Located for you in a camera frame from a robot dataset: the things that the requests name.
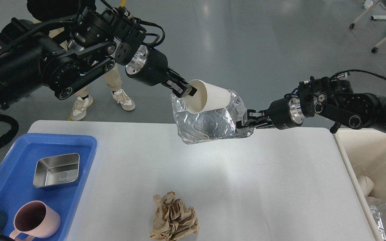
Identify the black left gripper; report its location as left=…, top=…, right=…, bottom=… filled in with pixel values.
left=125, top=45, right=197, bottom=98

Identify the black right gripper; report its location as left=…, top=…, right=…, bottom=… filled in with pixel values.
left=236, top=97, right=305, bottom=130

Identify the white paper cup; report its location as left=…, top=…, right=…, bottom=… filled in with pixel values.
left=182, top=80, right=231, bottom=114

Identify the aluminium foil tray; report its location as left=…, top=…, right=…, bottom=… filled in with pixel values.
left=170, top=90, right=254, bottom=145

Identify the brown paper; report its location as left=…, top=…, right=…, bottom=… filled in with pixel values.
left=150, top=191, right=200, bottom=241

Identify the stainless steel rectangular dish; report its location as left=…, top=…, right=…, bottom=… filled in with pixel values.
left=33, top=153, right=81, bottom=189

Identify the pink ribbed mug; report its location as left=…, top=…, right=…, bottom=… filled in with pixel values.
left=9, top=200, right=61, bottom=241

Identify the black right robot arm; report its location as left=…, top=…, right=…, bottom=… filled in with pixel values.
left=236, top=70, right=386, bottom=133

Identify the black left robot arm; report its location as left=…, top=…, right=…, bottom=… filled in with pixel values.
left=0, top=5, right=197, bottom=149

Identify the beige plastic bin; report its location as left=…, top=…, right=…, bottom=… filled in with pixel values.
left=334, top=128, right=386, bottom=241

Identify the crumpled white cup in bin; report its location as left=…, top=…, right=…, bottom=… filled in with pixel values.
left=357, top=176, right=375, bottom=197

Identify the blue plastic tray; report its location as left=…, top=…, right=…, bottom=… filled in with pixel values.
left=0, top=133, right=98, bottom=241

